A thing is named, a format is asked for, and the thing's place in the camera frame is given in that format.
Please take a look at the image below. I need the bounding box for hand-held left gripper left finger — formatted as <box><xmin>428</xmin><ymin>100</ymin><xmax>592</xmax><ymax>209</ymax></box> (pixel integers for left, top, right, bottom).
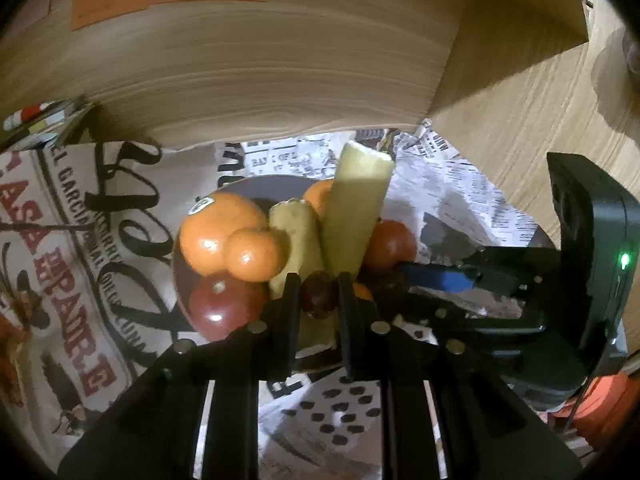
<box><xmin>57</xmin><ymin>272</ymin><xmax>302</xmax><ymax>480</ymax></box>

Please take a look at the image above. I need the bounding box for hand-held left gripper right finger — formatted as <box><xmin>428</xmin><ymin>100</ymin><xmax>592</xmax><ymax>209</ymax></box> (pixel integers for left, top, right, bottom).
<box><xmin>337</xmin><ymin>272</ymin><xmax>584</xmax><ymax>480</ymax></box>

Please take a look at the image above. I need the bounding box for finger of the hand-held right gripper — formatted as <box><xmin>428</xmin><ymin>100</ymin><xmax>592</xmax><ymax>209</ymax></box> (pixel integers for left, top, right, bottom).
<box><xmin>400</xmin><ymin>295</ymin><xmax>548</xmax><ymax>334</ymax></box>
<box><xmin>397</xmin><ymin>250</ymin><xmax>562</xmax><ymax>301</ymax></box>

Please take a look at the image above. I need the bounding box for dark red grape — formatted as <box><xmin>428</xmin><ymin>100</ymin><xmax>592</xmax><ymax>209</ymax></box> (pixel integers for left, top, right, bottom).
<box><xmin>299</xmin><ymin>271</ymin><xmax>341</xmax><ymax>320</ymax></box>

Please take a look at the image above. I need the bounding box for red tomato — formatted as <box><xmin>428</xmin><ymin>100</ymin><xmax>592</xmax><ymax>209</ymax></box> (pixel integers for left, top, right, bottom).
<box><xmin>188</xmin><ymin>274</ymin><xmax>268</xmax><ymax>342</ymax></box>
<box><xmin>361</xmin><ymin>220</ymin><xmax>418</xmax><ymax>275</ymax></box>

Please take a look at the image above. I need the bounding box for medium orange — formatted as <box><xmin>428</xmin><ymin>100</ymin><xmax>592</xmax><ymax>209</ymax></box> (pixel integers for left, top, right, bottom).
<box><xmin>223</xmin><ymin>228</ymin><xmax>284</xmax><ymax>282</ymax></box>

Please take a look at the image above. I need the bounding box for yellow sugarcane piece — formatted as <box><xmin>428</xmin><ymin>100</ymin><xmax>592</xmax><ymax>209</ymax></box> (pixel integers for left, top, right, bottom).
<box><xmin>320</xmin><ymin>141</ymin><xmax>395</xmax><ymax>281</ymax></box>
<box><xmin>267</xmin><ymin>199</ymin><xmax>337</xmax><ymax>351</ymax></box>

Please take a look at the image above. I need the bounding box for large orange with sticker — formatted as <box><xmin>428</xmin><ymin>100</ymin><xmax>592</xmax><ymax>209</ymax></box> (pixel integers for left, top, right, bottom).
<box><xmin>179</xmin><ymin>192</ymin><xmax>266</xmax><ymax>277</ymax></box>

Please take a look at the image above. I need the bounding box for dark round plate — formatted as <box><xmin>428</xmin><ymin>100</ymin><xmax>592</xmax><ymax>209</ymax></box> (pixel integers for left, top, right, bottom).
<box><xmin>171</xmin><ymin>175</ymin><xmax>406</xmax><ymax>361</ymax></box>

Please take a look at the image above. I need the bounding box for orange object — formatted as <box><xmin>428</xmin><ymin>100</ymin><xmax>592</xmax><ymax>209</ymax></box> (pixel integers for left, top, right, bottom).
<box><xmin>550</xmin><ymin>370</ymin><xmax>633</xmax><ymax>453</ymax></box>

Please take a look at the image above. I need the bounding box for newspaper print cloth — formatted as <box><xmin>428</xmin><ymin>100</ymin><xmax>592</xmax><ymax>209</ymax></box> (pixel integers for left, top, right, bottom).
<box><xmin>0</xmin><ymin>120</ymin><xmax>576</xmax><ymax>480</ymax></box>

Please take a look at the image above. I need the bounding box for wooden shelf unit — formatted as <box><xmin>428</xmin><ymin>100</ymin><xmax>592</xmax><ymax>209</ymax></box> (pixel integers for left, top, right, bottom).
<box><xmin>0</xmin><ymin>0</ymin><xmax>640</xmax><ymax>241</ymax></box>

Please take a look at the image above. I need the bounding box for small box of pens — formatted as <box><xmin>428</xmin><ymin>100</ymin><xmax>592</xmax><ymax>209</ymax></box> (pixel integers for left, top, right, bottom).
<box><xmin>15</xmin><ymin>101</ymin><xmax>96</xmax><ymax>147</ymax></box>

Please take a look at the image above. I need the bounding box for red and white pen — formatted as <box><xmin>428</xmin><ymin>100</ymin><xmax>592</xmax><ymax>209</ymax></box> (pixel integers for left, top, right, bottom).
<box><xmin>2</xmin><ymin>102</ymin><xmax>57</xmax><ymax>132</ymax></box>

